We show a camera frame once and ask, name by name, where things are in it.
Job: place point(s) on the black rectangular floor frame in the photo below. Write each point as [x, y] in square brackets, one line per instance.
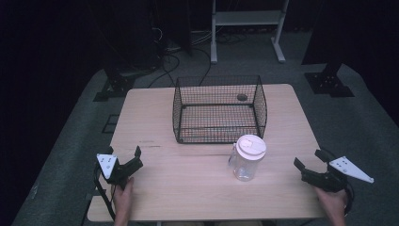
[110, 124]

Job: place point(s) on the black stand base with post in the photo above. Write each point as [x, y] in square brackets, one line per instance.
[114, 89]
[329, 83]

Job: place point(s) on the person's right hand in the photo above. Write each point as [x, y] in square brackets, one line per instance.
[334, 202]

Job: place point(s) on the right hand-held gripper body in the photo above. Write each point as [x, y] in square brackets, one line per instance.
[326, 182]

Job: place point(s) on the white metal frame stand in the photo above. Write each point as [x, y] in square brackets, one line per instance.
[247, 18]

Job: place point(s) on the clear plastic jar white lid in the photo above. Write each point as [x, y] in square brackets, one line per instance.
[249, 158]

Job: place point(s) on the small dark round object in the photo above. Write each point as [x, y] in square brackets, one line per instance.
[242, 97]

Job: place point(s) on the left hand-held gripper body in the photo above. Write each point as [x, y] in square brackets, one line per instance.
[108, 164]

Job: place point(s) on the person's left hand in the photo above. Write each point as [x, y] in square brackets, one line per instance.
[123, 199]

